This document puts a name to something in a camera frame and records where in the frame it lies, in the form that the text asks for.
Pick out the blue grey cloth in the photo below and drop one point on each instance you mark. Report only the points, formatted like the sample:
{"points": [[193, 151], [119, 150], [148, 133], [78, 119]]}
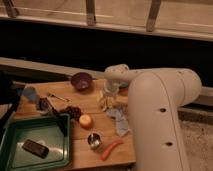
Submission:
{"points": [[121, 123]]}

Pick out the dark red grape bunch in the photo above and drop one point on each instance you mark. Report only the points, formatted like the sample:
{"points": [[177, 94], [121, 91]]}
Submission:
{"points": [[74, 112]]}

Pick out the blue plastic cup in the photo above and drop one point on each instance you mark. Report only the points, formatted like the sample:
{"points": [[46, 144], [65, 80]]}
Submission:
{"points": [[31, 94]]}

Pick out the dark brown rectangular block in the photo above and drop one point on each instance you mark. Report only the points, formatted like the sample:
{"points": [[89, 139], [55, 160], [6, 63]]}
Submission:
{"points": [[35, 148]]}

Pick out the dark purple bowl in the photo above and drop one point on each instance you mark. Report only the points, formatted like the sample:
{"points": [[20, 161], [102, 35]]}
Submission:
{"points": [[81, 81]]}

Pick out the black handled spatula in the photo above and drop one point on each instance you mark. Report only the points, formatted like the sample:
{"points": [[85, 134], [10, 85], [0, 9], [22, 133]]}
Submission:
{"points": [[46, 106]]}

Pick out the small metal cup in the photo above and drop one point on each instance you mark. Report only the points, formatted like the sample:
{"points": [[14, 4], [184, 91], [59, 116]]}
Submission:
{"points": [[94, 140]]}

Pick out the metal fork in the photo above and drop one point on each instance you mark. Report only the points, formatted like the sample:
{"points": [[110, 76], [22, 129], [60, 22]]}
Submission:
{"points": [[55, 96]]}

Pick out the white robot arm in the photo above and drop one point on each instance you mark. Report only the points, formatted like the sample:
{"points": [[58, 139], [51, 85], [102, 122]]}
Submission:
{"points": [[154, 96]]}

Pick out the yellow orange round fruit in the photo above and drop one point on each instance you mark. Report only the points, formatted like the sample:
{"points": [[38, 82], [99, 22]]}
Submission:
{"points": [[85, 121]]}

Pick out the green plastic tray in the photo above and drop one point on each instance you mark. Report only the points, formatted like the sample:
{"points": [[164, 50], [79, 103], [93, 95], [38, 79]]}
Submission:
{"points": [[43, 130]]}

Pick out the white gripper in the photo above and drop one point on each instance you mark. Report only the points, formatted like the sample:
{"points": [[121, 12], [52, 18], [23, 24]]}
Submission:
{"points": [[111, 88]]}

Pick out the wooden board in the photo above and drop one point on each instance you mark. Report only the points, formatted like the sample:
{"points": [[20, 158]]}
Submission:
{"points": [[82, 157]]}

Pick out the orange carrot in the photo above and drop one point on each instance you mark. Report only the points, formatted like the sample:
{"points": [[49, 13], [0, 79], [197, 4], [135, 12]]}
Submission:
{"points": [[105, 154]]}

